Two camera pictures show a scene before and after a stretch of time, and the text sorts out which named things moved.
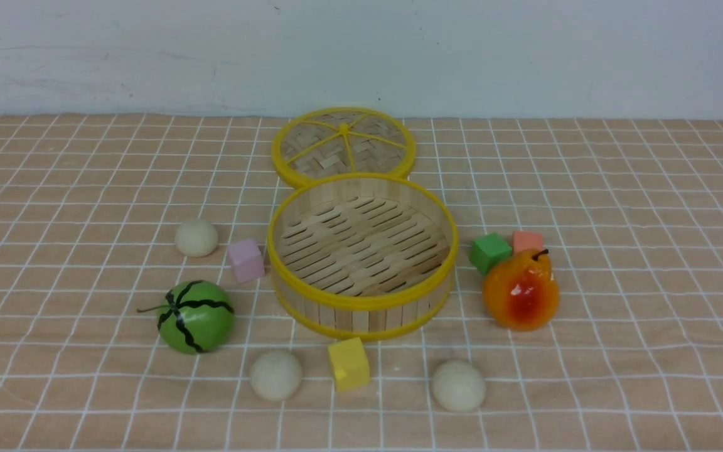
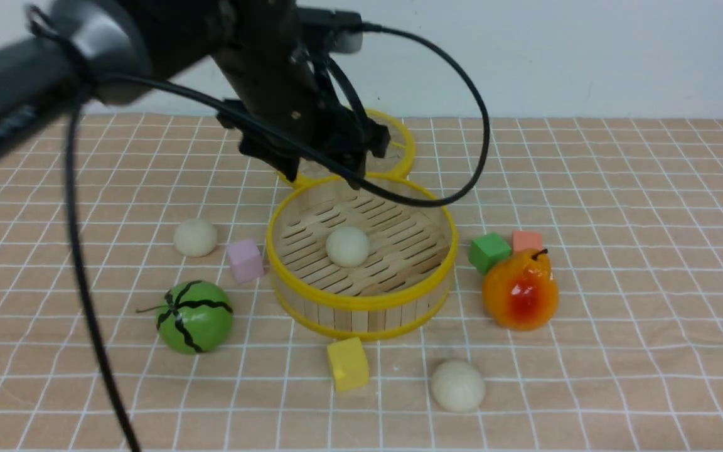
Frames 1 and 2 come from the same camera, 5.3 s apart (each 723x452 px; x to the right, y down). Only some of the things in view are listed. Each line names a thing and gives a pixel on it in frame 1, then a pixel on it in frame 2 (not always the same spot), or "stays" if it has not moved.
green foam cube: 489,250 stays
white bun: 196,239 stays
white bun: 458,386 stays
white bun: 275,375 -> 347,246
